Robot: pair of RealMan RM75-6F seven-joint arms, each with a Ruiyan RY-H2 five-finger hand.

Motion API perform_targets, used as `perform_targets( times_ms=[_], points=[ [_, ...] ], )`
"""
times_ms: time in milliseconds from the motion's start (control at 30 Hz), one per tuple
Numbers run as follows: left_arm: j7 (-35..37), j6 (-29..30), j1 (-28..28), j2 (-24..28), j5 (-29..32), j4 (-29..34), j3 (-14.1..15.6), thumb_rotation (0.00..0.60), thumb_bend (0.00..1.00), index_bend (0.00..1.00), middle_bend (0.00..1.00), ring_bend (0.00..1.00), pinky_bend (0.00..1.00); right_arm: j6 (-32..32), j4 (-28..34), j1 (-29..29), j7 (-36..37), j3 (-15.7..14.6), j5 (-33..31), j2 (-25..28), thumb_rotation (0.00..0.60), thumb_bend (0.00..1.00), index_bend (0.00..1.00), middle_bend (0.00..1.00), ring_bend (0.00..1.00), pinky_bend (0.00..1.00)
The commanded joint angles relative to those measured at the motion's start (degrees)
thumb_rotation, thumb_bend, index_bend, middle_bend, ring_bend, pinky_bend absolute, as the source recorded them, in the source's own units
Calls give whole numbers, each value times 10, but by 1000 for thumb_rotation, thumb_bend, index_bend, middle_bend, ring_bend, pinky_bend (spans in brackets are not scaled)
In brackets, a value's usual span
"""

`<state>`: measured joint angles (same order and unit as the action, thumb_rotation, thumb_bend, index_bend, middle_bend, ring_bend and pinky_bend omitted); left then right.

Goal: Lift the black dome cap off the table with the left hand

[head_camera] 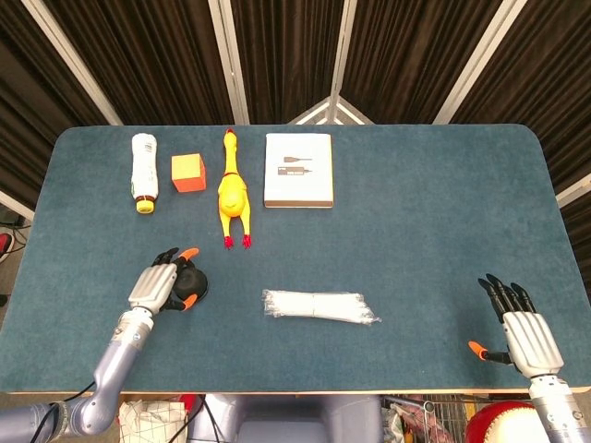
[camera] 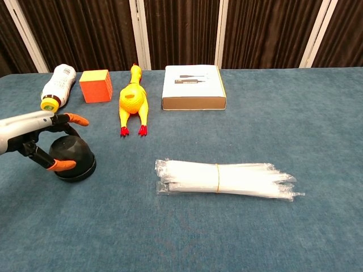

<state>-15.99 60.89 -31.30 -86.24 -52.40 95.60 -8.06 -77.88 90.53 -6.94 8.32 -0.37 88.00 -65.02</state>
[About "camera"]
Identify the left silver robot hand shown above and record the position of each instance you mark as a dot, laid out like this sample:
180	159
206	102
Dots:
20	127

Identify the black dome-shaped object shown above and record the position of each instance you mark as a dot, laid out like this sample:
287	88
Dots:
76	154

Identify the white bottle yellow cap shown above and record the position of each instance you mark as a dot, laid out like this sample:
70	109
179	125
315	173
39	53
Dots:
59	82

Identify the orange foam cube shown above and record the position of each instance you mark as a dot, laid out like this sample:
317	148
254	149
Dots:
95	90

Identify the dark brown curtain panel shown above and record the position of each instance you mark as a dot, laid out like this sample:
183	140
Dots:
346	34
85	34
8	42
181	34
269	34

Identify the yellow rubber chicken toy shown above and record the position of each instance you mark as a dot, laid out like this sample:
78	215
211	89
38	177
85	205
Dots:
131	99

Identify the white flat cardboard box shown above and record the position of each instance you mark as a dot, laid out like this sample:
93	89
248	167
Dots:
193	85

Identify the yellow rubber band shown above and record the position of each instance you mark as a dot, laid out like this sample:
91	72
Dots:
218	178

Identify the bundle of wrapped white straws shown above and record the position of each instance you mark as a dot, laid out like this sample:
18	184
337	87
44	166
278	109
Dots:
249	178

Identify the blue felt table cover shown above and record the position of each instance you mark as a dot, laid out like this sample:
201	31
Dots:
255	241

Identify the white screen frame post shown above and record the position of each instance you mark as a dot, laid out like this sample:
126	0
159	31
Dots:
27	34
221	34
317	34
139	34

